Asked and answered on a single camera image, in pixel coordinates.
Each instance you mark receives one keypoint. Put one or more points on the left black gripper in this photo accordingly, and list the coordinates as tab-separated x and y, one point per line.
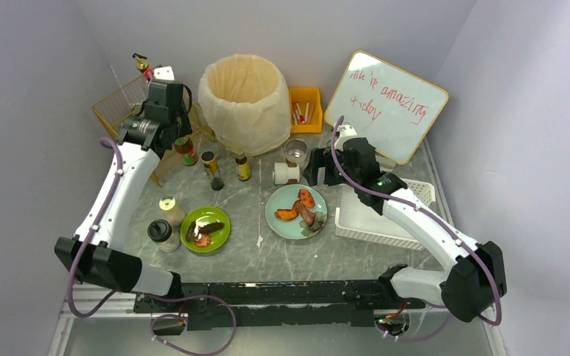
168	93

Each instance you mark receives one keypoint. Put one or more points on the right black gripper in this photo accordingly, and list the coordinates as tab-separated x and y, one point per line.
325	165

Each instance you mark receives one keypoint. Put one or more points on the clear oil dispenser bottle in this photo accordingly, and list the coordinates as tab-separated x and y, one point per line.
143	66

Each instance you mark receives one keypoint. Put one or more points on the red cap sauce bottle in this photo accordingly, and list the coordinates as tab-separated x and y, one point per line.
184	147

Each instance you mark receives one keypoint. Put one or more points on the small yellow label bottle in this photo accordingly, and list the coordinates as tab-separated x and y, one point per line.
243	169

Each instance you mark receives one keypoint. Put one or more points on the tall yellow label spice jar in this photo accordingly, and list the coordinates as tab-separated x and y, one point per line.
210	164

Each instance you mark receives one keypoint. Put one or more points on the cream lid shaker jar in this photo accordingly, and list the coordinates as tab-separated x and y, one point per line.
173	213

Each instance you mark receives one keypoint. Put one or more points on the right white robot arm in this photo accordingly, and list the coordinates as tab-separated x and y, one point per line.
472	282

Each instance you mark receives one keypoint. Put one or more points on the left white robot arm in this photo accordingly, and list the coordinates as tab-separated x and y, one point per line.
94	254

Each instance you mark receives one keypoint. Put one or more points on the upright steel lined mug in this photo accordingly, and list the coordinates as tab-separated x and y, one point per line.
296	151

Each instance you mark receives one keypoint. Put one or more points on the white mug lying down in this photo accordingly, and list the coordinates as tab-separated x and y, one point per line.
285	173

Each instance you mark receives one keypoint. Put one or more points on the orange fried piece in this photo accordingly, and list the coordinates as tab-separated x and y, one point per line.
306	198

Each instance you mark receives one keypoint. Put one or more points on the yellow plastic bin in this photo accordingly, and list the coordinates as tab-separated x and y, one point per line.
309	99

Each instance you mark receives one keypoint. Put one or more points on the light blue flower plate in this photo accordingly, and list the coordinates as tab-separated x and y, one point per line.
284	198

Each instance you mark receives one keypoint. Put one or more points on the brown meat rib piece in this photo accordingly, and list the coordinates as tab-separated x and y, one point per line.
306	215

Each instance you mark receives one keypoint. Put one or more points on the orange chicken wing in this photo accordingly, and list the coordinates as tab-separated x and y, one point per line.
286	214

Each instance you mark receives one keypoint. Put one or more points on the trash bin with bag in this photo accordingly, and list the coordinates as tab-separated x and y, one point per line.
244	99

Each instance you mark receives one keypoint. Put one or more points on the white plastic basket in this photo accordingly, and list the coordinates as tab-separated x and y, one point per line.
356	221

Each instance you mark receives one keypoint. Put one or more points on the whiteboard with red writing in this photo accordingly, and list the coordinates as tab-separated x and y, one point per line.
392	108

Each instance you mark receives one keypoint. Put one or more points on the green plate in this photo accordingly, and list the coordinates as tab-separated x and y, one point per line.
202	216

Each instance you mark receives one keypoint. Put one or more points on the black lid shaker jar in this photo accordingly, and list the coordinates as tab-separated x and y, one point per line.
163	235

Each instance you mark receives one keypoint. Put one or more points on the dark sea cucumber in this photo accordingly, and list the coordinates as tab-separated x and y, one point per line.
211	227

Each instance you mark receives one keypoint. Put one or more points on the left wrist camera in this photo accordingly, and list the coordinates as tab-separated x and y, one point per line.
159	74

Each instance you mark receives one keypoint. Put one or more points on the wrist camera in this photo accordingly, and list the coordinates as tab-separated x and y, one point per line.
344	133
159	74

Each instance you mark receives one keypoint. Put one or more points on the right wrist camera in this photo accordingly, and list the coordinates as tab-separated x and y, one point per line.
344	133

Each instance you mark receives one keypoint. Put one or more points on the yellow wire basket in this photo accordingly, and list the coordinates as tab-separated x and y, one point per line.
126	101

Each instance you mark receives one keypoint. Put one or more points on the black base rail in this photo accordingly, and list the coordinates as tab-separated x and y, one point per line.
205	306

